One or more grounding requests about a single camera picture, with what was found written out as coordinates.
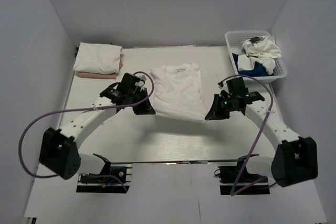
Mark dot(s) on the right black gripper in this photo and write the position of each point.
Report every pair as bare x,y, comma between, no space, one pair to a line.
216,113

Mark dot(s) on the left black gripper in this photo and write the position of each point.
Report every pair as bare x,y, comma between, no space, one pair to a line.
145,108

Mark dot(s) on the white cartoon print t-shirt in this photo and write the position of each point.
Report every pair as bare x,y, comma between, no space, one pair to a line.
178,92

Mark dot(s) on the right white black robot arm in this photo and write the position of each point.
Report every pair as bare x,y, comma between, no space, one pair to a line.
295,158

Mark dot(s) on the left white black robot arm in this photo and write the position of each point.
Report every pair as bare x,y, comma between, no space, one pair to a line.
60,148

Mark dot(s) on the blue t-shirt in basket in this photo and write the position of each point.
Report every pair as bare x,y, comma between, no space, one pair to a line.
258,71

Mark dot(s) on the folded pink t-shirt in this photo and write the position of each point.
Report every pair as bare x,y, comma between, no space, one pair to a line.
97,76

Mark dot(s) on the folded white t-shirt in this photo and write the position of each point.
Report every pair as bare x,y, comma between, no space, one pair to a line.
87,48

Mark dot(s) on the white plastic laundry basket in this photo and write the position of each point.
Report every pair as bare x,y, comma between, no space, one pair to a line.
234,40

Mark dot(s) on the crumpled white t-shirt in basket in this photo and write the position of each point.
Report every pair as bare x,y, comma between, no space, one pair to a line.
259,49

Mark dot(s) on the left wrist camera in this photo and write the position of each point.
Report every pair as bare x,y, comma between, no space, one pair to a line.
126,89

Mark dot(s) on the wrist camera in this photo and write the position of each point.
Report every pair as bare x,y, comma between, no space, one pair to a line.
235,89
126,89

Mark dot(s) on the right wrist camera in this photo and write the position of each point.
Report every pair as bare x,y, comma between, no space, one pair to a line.
235,89

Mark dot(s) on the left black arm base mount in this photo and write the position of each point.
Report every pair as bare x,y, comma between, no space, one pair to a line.
118,181

